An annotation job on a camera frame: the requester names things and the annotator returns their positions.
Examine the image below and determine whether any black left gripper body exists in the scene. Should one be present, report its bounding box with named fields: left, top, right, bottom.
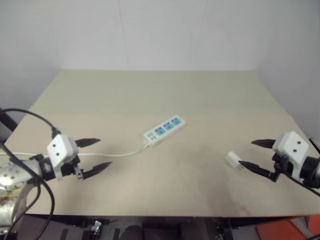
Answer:
left=61, top=155, right=85, bottom=181

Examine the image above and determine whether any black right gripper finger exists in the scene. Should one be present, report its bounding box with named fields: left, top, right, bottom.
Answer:
left=238, top=160, right=273, bottom=179
left=250, top=139, right=276, bottom=151

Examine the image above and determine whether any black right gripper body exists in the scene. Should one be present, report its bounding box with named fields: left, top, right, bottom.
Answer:
left=268, top=152, right=294, bottom=183

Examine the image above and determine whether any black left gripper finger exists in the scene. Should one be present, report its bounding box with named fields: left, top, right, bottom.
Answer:
left=82, top=161, right=113, bottom=181
left=75, top=137, right=101, bottom=148

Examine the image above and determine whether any white plug adapter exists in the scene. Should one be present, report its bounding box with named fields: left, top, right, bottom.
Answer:
left=224, top=150, right=243, bottom=171

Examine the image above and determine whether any white power strip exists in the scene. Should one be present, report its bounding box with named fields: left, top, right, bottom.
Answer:
left=143, top=114, right=187, bottom=149

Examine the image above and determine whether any small metal clamp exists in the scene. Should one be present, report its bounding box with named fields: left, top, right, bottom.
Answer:
left=90, top=219, right=103, bottom=236

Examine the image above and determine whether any orange object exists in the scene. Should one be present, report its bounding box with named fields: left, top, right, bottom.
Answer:
left=256, top=215, right=320, bottom=240

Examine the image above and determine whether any dark slanted bar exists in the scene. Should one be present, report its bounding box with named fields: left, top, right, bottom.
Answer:
left=0, top=108, right=19, bottom=142

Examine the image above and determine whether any white power cord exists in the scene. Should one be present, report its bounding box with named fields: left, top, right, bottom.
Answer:
left=0, top=140, right=151, bottom=158

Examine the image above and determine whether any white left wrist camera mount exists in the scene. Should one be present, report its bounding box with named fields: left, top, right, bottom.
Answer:
left=46, top=134, right=80, bottom=182

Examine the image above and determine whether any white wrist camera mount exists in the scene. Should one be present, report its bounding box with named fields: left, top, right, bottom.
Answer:
left=272, top=131, right=310, bottom=179
left=46, top=134, right=80, bottom=182

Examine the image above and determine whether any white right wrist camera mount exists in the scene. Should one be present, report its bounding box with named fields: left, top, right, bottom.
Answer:
left=272, top=131, right=310, bottom=179

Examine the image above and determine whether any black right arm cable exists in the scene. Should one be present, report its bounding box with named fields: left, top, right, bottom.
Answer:
left=284, top=172, right=320, bottom=197

